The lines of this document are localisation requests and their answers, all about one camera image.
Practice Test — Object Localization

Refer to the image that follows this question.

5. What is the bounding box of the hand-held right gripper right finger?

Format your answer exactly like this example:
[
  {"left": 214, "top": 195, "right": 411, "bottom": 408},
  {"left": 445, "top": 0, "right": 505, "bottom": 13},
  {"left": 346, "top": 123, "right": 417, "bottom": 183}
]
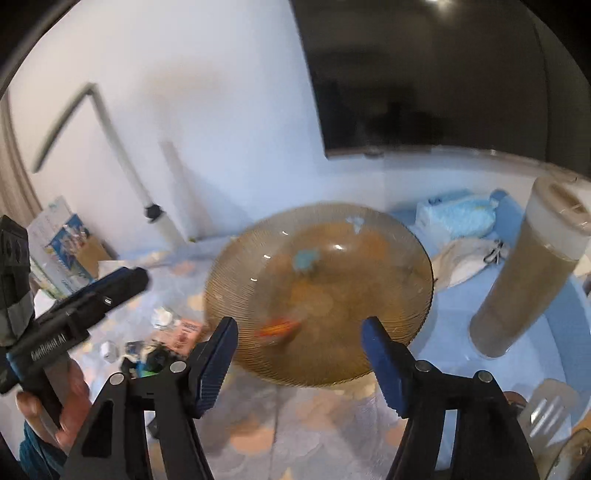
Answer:
[{"left": 361, "top": 317, "right": 541, "bottom": 480}]

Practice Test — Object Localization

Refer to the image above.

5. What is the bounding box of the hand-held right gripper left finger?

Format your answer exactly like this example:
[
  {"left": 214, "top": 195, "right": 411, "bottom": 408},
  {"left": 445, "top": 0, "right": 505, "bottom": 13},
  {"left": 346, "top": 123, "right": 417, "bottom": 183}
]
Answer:
[{"left": 60, "top": 317, "right": 239, "bottom": 480}]

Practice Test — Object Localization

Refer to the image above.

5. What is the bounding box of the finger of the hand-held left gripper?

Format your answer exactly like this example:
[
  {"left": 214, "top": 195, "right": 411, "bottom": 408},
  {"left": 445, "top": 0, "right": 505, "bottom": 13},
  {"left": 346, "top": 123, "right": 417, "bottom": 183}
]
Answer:
[{"left": 34, "top": 267, "right": 150, "bottom": 340}]

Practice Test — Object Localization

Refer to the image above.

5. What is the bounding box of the black monkey toy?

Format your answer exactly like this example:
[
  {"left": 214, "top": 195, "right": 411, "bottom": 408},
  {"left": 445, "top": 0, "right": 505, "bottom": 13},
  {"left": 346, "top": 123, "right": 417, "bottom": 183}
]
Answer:
[{"left": 139, "top": 344, "right": 180, "bottom": 377}]

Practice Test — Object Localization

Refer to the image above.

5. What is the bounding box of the amber ribbed glass plate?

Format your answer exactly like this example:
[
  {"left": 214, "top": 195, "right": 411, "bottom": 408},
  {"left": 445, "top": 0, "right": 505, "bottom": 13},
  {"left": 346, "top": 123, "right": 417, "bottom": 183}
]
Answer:
[{"left": 203, "top": 202, "right": 435, "bottom": 388}]

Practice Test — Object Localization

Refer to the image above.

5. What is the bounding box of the person's left hand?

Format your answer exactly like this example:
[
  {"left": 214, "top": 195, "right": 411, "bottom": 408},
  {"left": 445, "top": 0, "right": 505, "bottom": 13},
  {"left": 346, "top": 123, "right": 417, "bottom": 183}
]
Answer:
[{"left": 16, "top": 357, "right": 93, "bottom": 455}]

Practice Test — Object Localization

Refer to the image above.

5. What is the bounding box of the orange small box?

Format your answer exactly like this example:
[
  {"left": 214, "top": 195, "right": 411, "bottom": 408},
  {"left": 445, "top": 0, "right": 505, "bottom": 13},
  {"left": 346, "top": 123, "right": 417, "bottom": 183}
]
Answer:
[{"left": 168, "top": 318, "right": 205, "bottom": 357}]

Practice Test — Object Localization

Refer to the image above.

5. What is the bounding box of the clear plastic pack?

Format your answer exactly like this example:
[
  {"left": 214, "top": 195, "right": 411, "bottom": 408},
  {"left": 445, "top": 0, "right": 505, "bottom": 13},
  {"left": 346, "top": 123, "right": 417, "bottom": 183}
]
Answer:
[{"left": 151, "top": 306, "right": 182, "bottom": 330}]

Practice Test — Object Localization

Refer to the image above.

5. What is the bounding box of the printed cardboard box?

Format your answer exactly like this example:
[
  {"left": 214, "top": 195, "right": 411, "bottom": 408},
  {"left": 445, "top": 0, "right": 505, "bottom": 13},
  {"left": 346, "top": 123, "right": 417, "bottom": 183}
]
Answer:
[{"left": 27, "top": 195, "right": 116, "bottom": 298}]

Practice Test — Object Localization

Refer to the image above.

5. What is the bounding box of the doll in white clothes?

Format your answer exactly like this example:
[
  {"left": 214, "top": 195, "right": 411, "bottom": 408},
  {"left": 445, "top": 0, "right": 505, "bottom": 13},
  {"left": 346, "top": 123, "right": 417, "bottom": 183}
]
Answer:
[{"left": 122, "top": 340, "right": 147, "bottom": 366}]

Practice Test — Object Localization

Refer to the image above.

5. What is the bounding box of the printed blanket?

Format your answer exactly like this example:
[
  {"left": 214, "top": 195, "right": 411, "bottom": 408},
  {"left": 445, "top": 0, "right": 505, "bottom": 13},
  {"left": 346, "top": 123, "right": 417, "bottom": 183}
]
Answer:
[{"left": 28, "top": 249, "right": 416, "bottom": 480}]

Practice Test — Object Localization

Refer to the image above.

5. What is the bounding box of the white cloth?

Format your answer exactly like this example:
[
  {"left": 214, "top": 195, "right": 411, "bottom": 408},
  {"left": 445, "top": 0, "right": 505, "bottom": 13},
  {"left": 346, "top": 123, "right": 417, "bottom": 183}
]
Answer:
[{"left": 431, "top": 236, "right": 509, "bottom": 289}]

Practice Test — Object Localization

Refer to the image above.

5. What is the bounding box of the tall container with white lid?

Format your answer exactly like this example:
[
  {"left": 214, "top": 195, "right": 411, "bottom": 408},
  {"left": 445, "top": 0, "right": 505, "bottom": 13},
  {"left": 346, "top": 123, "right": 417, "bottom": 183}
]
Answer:
[{"left": 468, "top": 175, "right": 591, "bottom": 359}]

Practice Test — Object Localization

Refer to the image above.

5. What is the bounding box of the blue and white tissue pack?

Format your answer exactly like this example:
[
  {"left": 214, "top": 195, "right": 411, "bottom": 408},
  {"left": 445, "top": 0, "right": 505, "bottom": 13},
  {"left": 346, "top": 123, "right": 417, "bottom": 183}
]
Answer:
[{"left": 414, "top": 194, "right": 500, "bottom": 239}]

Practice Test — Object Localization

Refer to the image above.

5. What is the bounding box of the blue plastic basin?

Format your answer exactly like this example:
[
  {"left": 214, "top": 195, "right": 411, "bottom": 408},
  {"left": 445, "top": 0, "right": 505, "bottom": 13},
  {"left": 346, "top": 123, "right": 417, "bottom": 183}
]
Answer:
[{"left": 392, "top": 187, "right": 591, "bottom": 472}]

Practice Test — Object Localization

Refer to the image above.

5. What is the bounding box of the brown glass dish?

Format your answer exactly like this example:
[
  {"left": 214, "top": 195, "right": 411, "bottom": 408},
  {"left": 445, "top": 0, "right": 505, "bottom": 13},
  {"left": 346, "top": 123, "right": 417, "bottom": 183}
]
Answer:
[{"left": 540, "top": 427, "right": 591, "bottom": 480}]

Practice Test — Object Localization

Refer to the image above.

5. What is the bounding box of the black television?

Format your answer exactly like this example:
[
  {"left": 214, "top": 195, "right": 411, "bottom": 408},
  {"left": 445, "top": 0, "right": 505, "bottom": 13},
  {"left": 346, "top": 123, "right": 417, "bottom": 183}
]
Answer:
[{"left": 290, "top": 0, "right": 557, "bottom": 161}]

